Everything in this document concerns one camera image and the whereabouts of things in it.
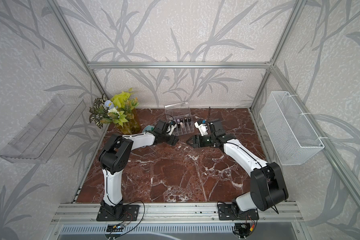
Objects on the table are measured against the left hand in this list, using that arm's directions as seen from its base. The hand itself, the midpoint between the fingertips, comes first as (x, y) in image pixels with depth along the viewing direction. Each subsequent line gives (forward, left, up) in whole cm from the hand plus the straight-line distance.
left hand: (174, 136), depth 102 cm
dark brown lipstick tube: (-3, +1, +18) cm, 19 cm away
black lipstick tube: (+11, -8, +5) cm, 14 cm away
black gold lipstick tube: (+11, -10, +5) cm, 16 cm away
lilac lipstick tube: (+2, -1, +12) cm, 13 cm away
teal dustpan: (+9, +19, -1) cm, 21 cm away
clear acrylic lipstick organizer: (+25, -3, -2) cm, 26 cm away
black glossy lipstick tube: (+11, -5, +5) cm, 13 cm away
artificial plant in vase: (+6, +32, +20) cm, 38 cm away
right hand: (-12, -11, +14) cm, 22 cm away
